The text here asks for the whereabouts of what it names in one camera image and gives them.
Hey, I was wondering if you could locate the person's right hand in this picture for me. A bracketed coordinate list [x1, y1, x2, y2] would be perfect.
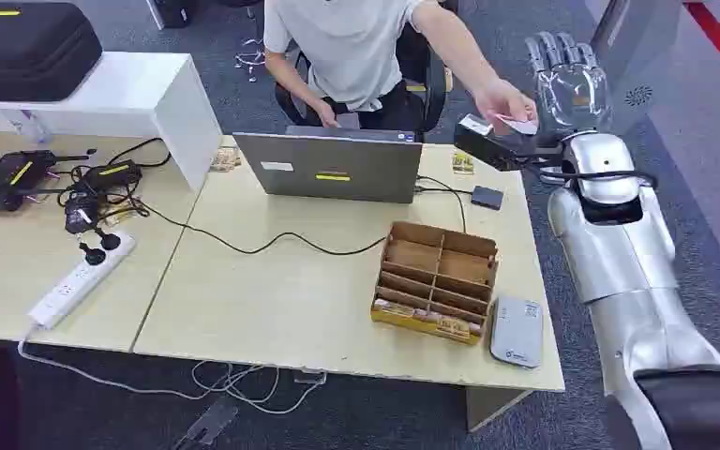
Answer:
[309, 98, 342, 129]

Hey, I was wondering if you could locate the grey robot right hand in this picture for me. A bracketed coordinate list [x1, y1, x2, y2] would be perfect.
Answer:
[524, 31, 614, 141]

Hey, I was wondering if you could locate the person's left hand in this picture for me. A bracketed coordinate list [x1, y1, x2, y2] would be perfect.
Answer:
[472, 79, 539, 135]

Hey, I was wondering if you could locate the pink and white card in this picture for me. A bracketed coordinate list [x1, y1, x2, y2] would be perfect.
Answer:
[495, 113, 540, 137]

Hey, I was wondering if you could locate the grey laptop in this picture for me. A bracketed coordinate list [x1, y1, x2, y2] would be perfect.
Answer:
[232, 126, 425, 205]

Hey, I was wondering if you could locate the person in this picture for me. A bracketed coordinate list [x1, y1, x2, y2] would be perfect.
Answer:
[262, 0, 460, 132]

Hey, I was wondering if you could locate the grey cabinet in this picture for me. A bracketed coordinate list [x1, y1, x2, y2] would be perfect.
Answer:
[590, 0, 688, 135]

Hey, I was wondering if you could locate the small black box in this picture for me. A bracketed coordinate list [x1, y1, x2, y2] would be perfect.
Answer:
[470, 185, 505, 212]

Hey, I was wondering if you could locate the loose card stack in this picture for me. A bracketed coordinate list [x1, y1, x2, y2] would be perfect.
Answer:
[210, 146, 243, 173]

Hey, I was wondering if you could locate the black bin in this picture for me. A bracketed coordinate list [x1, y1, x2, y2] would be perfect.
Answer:
[144, 0, 201, 31]

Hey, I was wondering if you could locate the wooden card box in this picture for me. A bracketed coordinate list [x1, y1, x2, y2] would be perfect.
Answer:
[370, 220, 501, 347]

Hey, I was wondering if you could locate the white shelf unit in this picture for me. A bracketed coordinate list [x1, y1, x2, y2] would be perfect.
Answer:
[0, 51, 224, 193]

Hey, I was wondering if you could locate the card bundle with plain edge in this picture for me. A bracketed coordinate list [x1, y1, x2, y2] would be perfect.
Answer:
[373, 298, 437, 322]

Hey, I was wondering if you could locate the black adapter with yellow tape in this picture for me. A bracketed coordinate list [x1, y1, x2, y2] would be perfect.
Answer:
[82, 159, 144, 194]

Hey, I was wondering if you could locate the card bundle with printed face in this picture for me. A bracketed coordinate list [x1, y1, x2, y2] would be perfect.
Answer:
[434, 312, 484, 340]

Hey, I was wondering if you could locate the white flat device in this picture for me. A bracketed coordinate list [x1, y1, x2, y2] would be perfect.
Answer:
[488, 293, 546, 370]

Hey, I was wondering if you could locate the black plug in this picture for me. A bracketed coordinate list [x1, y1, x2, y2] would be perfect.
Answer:
[79, 242, 108, 267]
[94, 227, 123, 252]

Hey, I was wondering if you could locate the white charger block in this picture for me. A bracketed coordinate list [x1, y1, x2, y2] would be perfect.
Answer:
[292, 369, 329, 387]

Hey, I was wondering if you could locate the black power adapter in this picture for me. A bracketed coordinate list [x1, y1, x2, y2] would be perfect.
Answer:
[63, 192, 101, 236]

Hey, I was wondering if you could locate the white power strip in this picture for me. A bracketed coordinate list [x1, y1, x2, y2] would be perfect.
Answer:
[27, 232, 138, 331]

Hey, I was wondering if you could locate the pale desk leg panel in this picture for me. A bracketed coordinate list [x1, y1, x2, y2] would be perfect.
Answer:
[464, 385, 533, 433]

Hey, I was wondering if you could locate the black hard case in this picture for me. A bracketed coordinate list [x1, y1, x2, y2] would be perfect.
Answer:
[0, 1, 105, 104]

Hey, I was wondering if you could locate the black router with antennas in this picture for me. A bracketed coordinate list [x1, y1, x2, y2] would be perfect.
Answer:
[0, 148, 98, 215]

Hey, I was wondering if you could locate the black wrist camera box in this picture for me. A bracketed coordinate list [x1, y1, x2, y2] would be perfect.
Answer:
[454, 113, 565, 173]

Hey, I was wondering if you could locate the black cable on robot arm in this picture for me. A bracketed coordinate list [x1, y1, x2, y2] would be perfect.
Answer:
[523, 161, 659, 189]

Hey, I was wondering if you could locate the short black cable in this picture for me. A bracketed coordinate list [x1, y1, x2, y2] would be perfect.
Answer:
[414, 174, 474, 234]

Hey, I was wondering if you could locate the long black cable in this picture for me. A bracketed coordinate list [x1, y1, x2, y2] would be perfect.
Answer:
[128, 197, 392, 257]

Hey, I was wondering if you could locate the black floor bracket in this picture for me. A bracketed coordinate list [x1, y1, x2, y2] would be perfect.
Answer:
[170, 397, 241, 450]

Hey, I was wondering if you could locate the white power strip cable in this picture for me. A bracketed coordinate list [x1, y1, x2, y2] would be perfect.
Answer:
[16, 325, 328, 416]

